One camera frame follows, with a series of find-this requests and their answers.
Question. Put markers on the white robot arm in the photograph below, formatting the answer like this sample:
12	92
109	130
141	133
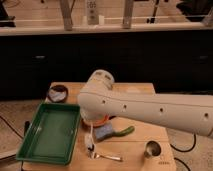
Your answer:
189	113

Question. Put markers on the green plastic tray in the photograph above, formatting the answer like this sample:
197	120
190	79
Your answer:
51	135

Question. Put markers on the orange bowl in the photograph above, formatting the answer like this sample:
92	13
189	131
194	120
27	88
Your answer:
96	123

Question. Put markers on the blue sponge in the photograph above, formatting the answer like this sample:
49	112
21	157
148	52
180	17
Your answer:
103	132

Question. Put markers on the green vegetable toy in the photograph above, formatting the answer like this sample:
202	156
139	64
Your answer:
124	132

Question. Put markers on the dark bowl with white cloth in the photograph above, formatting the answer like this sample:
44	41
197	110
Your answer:
57	94

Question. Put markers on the silver fork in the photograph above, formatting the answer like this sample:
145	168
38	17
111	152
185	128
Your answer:
95	155

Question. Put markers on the metal cup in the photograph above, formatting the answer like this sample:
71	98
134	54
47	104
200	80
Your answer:
152	149

